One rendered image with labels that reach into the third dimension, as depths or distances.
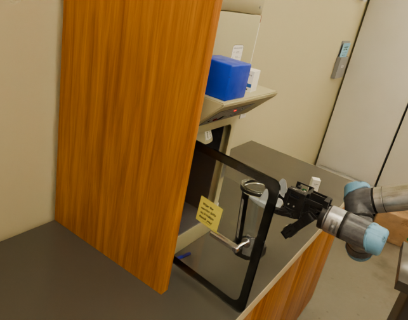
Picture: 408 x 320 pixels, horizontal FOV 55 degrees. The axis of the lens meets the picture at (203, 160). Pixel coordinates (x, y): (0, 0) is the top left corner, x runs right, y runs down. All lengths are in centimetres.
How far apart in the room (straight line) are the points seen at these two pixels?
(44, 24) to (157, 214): 61
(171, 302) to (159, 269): 10
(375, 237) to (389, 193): 17
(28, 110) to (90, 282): 53
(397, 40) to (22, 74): 332
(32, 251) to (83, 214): 18
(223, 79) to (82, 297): 69
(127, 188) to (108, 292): 29
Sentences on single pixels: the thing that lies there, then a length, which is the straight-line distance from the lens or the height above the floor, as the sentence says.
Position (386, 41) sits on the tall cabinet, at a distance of 400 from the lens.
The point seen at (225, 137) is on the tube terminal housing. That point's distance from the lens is 136.
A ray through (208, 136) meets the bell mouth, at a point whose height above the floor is 134.
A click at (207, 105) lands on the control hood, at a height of 149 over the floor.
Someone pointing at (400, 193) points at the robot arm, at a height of 135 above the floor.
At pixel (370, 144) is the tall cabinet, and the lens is 411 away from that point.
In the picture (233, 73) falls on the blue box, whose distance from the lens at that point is 99.
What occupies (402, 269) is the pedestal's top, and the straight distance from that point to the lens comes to 171.
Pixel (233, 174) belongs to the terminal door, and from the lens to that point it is 98.
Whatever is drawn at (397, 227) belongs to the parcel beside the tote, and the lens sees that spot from 389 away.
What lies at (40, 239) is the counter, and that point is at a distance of 138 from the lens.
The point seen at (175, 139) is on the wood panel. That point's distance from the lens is 97.
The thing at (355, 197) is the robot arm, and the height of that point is 129.
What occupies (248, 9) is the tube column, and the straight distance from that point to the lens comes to 120.
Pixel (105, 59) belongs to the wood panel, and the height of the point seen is 154.
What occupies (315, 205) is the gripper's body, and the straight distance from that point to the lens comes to 110.
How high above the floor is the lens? 176
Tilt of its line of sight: 23 degrees down
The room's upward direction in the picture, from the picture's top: 11 degrees clockwise
